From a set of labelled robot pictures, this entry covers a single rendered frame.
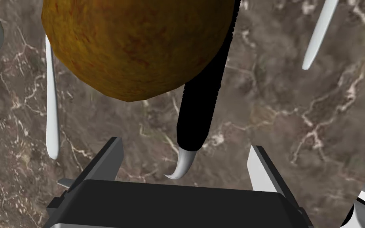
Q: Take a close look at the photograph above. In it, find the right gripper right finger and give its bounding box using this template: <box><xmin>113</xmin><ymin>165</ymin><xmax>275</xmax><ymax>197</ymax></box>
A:
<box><xmin>246</xmin><ymin>145</ymin><xmax>287</xmax><ymax>194</ymax></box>

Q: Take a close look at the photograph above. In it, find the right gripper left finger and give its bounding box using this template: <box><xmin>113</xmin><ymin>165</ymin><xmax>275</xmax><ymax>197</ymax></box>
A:
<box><xmin>73</xmin><ymin>136</ymin><xmax>125</xmax><ymax>189</ymax></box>

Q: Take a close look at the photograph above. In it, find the orange-yellow round fruit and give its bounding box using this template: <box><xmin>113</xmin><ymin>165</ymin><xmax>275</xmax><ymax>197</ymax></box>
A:
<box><xmin>41</xmin><ymin>0</ymin><xmax>236</xmax><ymax>103</ymax></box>

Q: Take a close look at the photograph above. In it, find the silver cutlery handle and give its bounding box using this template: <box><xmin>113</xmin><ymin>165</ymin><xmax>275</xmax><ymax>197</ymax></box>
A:
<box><xmin>44</xmin><ymin>33</ymin><xmax>60</xmax><ymax>160</ymax></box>
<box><xmin>301</xmin><ymin>0</ymin><xmax>340</xmax><ymax>70</ymax></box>

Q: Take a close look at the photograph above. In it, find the black-handled utensil with silver tip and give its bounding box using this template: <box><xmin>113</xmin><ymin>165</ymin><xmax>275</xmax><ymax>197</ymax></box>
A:
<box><xmin>163</xmin><ymin>0</ymin><xmax>242</xmax><ymax>181</ymax></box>

